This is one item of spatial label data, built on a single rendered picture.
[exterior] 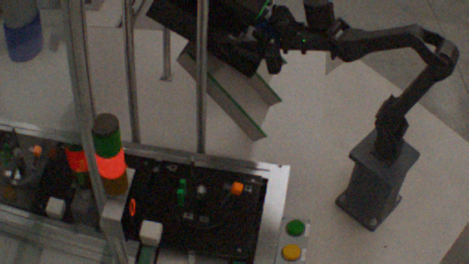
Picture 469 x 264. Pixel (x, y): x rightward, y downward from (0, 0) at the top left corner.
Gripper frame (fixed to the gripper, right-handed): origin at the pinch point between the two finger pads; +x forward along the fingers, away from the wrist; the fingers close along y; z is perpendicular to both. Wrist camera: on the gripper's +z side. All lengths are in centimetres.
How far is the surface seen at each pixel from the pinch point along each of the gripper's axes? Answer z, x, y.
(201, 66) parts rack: -1.3, 10.9, 8.0
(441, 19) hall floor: -159, -65, -225
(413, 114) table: -52, -37, -27
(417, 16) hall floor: -153, -45, -218
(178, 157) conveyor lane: -24.6, 21.2, 14.5
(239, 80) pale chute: -17.2, 8.5, -4.1
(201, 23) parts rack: 10.6, 8.1, 7.4
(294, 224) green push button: -29.8, -9.0, 28.3
